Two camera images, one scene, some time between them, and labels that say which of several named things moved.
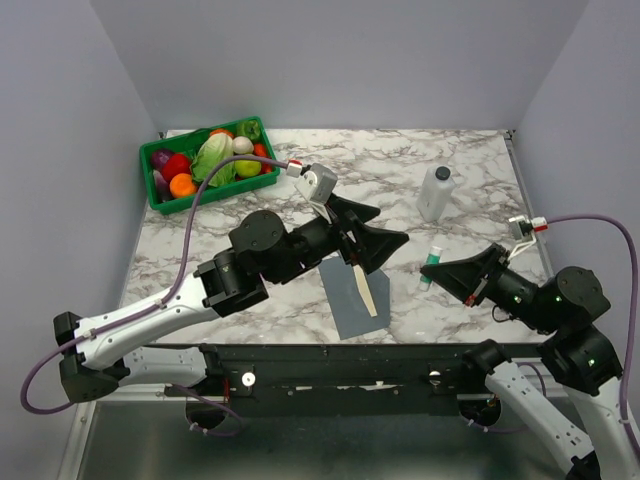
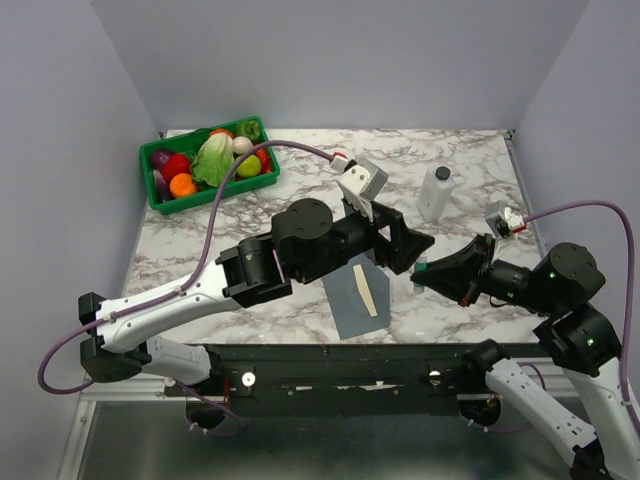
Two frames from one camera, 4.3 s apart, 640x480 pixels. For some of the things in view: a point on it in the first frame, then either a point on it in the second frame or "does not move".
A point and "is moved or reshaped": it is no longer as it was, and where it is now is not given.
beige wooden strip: (363, 289) does not move
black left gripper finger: (374, 247) to (415, 244)
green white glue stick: (433, 258) is moved or reshaped
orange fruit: (182, 185) does not move
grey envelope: (348, 310) does not move
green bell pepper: (250, 128) does not move
